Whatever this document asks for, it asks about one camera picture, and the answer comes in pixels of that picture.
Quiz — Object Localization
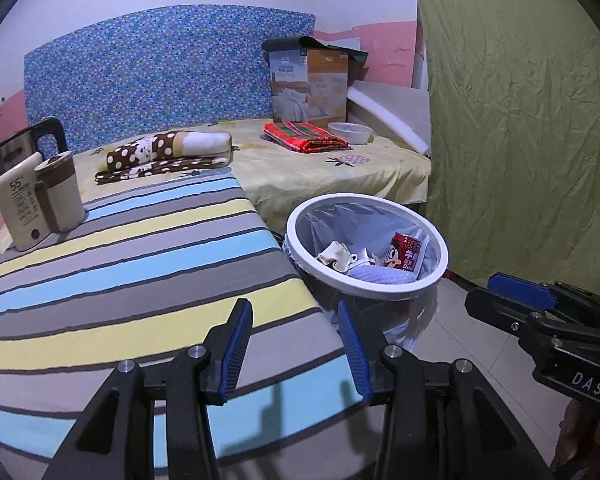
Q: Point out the white foam board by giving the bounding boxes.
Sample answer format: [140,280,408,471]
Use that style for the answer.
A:
[347,80,431,153]

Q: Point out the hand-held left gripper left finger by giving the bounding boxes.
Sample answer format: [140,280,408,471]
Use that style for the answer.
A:
[42,298,253,480]

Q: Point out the brown polka dot blanket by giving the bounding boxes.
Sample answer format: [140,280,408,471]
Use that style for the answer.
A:
[95,130,233,186]

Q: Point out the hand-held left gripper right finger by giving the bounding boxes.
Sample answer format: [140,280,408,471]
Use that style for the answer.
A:
[337,300,553,480]

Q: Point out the clear plastic bin liner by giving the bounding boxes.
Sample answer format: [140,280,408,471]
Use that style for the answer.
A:
[283,205,441,353]

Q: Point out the yellow pineapple print bedsheet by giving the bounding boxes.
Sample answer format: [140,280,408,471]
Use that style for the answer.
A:
[0,119,432,266]

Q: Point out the steel electric kettle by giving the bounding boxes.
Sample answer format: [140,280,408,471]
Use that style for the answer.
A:
[0,116,72,176]

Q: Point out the white plastic bowl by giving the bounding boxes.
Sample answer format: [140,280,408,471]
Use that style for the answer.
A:
[327,121,373,145]

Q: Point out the white foam fruit net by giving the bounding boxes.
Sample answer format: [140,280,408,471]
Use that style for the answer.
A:
[347,265,416,286]

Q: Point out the beige packet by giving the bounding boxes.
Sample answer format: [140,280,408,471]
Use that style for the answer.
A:
[316,241,352,273]

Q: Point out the person's right hand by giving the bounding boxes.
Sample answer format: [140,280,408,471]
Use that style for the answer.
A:
[552,400,600,468]

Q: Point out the green tent cloth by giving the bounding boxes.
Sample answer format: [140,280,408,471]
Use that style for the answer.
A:
[402,0,600,306]

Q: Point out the red plaid cloth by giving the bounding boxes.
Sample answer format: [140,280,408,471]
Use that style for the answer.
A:
[262,121,351,153]

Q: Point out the red drink can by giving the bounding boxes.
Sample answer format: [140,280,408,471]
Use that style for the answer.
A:
[391,232,426,273]

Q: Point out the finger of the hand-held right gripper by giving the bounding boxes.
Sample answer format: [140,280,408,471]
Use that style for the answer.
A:
[464,287,548,348]
[487,272,600,321]

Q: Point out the white round trash bin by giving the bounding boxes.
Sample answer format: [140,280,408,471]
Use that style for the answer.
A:
[282,194,449,353]

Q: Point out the cardboard quilt box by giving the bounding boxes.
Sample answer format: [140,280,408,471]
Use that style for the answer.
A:
[262,36,370,130]

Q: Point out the blue floral headboard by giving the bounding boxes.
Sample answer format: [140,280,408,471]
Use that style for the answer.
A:
[24,4,316,153]

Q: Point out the striped table cloth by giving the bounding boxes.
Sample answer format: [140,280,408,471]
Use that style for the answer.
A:
[0,170,361,461]

